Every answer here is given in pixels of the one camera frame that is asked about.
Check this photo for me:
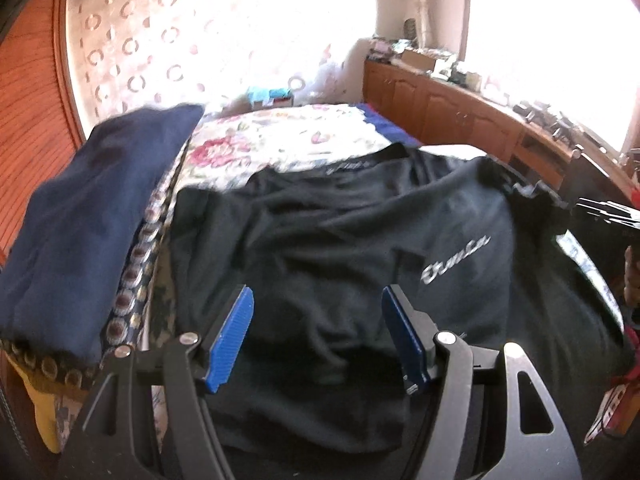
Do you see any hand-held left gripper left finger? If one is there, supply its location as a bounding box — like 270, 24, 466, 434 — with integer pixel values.
57, 284, 256, 480

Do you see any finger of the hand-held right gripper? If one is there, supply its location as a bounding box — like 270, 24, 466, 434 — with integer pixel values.
572, 197, 640, 233

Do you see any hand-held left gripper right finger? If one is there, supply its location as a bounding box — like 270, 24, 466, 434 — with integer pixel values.
381, 284, 583, 480

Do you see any black t-shirt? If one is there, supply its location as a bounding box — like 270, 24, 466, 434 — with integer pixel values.
150, 142, 631, 456

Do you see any dark circle-patterned pillow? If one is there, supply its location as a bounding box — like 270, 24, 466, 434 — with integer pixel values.
0, 135, 193, 391

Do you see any window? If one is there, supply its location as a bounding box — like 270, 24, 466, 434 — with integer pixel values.
465, 0, 640, 156

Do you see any navy folded blanket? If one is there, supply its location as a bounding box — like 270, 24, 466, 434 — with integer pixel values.
0, 103, 206, 366

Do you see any wooden cabinet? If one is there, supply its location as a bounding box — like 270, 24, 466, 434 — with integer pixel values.
362, 55, 636, 201

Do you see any red bag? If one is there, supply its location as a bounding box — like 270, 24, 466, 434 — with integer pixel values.
585, 325, 640, 446

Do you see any yellow cloth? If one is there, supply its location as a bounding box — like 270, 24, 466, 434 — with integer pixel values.
7, 355, 63, 453

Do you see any pink floral quilt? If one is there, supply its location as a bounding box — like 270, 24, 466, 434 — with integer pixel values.
185, 102, 396, 191

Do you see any royal blue blanket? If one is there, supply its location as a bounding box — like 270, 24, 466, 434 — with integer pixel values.
357, 102, 423, 148

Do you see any open cardboard box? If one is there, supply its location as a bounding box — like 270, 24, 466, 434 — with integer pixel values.
400, 49, 437, 72

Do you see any wooden headboard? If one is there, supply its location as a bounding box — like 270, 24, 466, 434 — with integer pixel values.
0, 0, 88, 261

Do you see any circle-patterned sheer curtain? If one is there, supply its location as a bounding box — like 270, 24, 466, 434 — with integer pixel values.
65, 0, 376, 126

